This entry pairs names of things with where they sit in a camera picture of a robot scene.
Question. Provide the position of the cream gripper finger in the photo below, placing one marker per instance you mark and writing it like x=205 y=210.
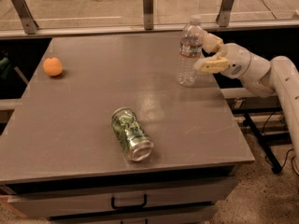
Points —
x=212 y=43
x=211 y=65

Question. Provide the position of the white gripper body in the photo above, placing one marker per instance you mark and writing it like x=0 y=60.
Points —
x=238 y=63

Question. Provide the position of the clear plastic water bottle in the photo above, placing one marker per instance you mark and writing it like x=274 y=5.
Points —
x=190 y=50

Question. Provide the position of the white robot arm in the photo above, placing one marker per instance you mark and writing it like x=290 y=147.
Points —
x=259 y=76

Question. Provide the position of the green soda can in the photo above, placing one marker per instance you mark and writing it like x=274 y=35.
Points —
x=135 y=144

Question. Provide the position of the black stand leg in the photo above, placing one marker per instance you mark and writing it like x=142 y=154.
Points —
x=276 y=167

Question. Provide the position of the grey lower drawer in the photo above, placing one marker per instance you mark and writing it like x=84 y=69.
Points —
x=177 y=215

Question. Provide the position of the grey drawer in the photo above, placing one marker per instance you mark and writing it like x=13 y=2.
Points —
x=177 y=215
x=99 y=200

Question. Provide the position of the orange fruit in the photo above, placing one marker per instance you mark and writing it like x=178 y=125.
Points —
x=52 y=67

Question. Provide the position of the grey upper drawer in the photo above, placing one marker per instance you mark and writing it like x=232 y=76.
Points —
x=99 y=200

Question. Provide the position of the middle metal railing bracket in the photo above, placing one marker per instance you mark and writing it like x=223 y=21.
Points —
x=148 y=14

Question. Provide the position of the black drawer handle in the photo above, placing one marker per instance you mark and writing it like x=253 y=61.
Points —
x=129 y=201

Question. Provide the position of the left metal railing bracket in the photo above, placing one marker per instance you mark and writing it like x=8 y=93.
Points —
x=28 y=23

